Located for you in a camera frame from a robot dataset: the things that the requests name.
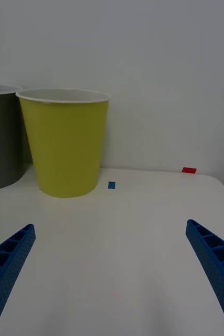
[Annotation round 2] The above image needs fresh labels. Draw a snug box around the grey plastic waste bin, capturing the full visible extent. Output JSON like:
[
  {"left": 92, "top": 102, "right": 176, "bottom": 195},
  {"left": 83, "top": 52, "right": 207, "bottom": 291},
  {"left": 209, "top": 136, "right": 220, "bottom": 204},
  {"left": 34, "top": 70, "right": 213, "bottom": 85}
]
[{"left": 0, "top": 83, "right": 24, "bottom": 192}]

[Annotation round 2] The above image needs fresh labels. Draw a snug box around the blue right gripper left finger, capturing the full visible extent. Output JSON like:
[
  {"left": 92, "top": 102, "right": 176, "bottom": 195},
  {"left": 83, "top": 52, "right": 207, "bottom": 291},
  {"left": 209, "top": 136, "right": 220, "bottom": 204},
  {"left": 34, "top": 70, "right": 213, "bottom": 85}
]
[{"left": 0, "top": 223, "right": 36, "bottom": 336}]

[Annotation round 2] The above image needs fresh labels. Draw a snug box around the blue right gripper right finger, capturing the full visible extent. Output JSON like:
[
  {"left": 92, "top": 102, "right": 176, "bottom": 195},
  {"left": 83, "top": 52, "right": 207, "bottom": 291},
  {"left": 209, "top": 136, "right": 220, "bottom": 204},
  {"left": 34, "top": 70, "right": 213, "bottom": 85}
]
[{"left": 185, "top": 219, "right": 224, "bottom": 336}]

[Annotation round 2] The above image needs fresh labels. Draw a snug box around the yellow-green plastic waste bin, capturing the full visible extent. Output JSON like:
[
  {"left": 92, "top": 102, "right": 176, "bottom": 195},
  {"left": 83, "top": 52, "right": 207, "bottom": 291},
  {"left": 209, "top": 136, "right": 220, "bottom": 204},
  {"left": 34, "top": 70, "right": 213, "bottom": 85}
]
[{"left": 15, "top": 88, "right": 111, "bottom": 199}]

